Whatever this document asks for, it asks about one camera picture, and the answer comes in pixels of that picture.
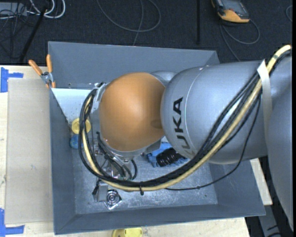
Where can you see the blue cloth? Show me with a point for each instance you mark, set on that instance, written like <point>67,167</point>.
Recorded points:
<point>151,157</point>

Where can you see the blue ball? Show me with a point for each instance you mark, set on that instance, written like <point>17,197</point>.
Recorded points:
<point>74,142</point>

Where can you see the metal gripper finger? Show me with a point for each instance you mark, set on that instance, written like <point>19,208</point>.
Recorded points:
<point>113,198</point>

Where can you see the yellow round cup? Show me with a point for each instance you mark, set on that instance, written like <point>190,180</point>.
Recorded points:
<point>76,126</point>

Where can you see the pale flat board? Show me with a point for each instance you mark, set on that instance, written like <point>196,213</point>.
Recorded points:
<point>27,144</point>

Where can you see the grey metal bin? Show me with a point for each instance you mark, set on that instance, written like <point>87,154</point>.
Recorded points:
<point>64,157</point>

